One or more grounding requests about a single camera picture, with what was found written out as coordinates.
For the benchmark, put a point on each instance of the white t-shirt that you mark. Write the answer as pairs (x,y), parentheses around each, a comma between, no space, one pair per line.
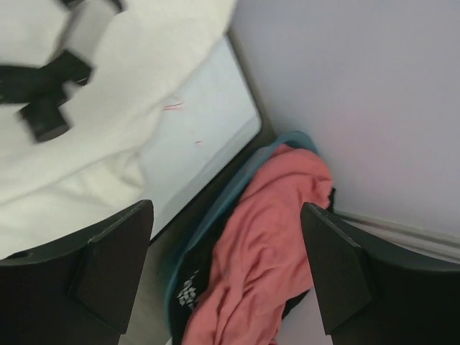
(83,85)

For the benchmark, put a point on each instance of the aluminium rail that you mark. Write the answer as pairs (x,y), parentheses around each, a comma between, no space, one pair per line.
(420,240)

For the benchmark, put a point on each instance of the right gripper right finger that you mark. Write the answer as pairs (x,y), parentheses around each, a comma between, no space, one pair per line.
(371,291)

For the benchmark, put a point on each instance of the white whiteboard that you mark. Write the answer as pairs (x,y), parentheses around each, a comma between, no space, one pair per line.
(203,127)

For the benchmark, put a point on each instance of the pink t-shirt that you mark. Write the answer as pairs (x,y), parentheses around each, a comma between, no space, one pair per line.
(260,260)

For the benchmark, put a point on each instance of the teal laundry basket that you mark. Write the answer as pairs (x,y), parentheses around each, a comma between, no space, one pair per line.
(238,181)

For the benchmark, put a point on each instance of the black t-shirt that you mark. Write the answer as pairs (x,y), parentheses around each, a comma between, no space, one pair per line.
(191,276)

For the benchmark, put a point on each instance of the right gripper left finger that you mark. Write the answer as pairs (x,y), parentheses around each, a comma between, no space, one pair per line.
(79,289)

